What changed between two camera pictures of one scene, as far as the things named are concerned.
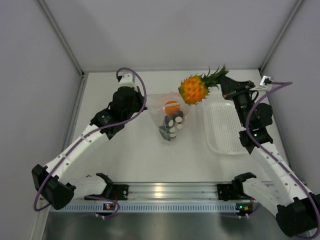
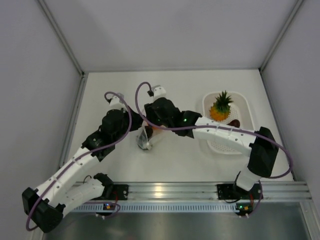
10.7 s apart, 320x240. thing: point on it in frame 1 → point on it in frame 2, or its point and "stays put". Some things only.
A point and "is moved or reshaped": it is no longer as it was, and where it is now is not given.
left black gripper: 141,100 → 136,120
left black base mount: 111,192 stays put
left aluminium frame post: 83,73 stays put
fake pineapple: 194,88 → 220,110
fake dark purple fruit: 168,129 is moved or reshaped
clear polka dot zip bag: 169,111 is moved or reshaped
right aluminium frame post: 263,64 stays put
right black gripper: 231,88 → 150,114
